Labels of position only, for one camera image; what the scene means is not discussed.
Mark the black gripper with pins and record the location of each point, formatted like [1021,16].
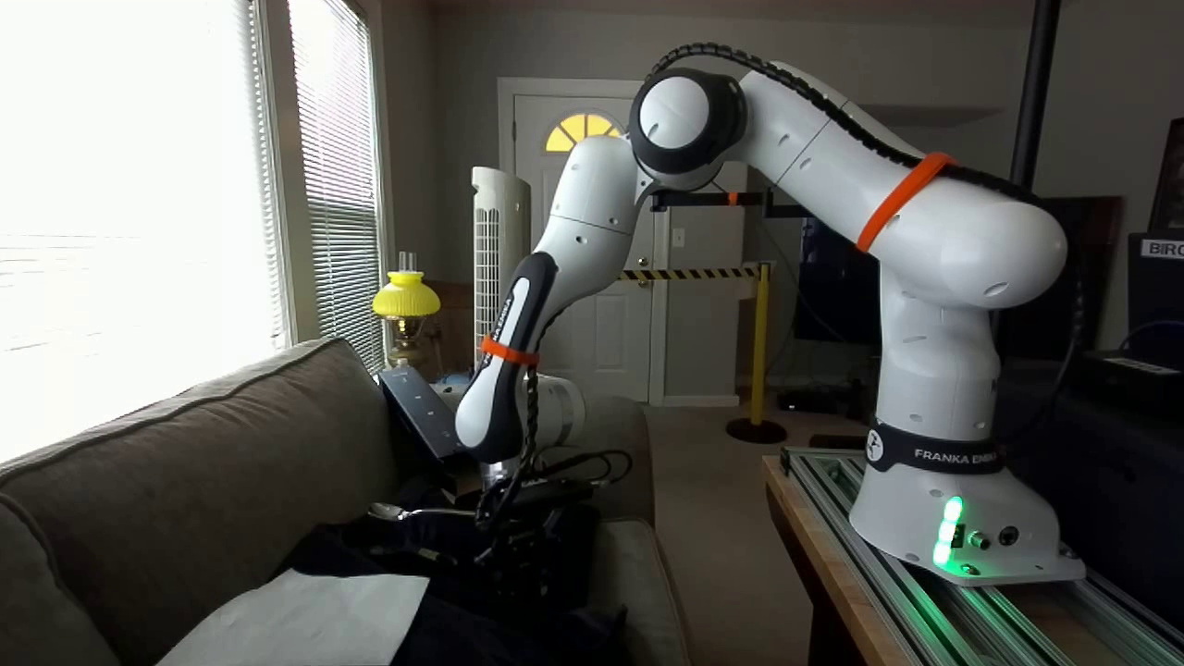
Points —
[507,489]

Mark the white paper sheet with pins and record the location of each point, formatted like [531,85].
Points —
[301,619]

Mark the yellow glass lamp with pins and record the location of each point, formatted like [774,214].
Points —
[404,304]

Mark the black cabinet at right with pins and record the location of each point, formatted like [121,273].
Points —
[1096,432]

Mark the yellow barrier post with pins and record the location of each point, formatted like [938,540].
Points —
[755,427]

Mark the white tower fan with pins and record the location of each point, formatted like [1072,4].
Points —
[502,231]

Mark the wooden table with rails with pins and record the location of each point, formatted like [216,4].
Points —
[877,611]

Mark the white front door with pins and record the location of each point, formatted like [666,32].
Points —
[567,147]

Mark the white window blinds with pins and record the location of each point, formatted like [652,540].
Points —
[317,124]

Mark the yellow black barrier tape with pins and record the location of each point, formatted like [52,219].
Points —
[694,273]

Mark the black cloth on sofa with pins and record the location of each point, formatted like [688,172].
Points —
[502,594]

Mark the grey-brown fabric sofa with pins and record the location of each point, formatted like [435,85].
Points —
[122,540]

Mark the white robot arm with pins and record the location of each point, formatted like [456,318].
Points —
[932,255]

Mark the silver metal spoon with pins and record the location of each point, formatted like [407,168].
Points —
[395,514]

